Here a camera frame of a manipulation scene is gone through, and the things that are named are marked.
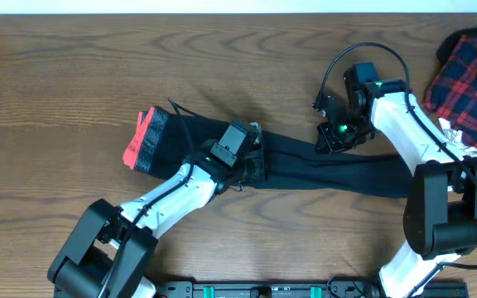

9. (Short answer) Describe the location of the black leggings red waistband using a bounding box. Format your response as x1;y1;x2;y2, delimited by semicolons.
123;107;412;199

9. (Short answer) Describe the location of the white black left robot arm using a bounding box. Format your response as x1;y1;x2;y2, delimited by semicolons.
47;148;265;297

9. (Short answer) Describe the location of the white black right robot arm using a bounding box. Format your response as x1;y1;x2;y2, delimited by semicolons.
312;75;477;297

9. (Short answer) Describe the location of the red navy plaid garment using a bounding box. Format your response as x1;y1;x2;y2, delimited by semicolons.
424;27;477;148

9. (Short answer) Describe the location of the black mounting rail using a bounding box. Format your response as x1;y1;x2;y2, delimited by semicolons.
54;276;470;298

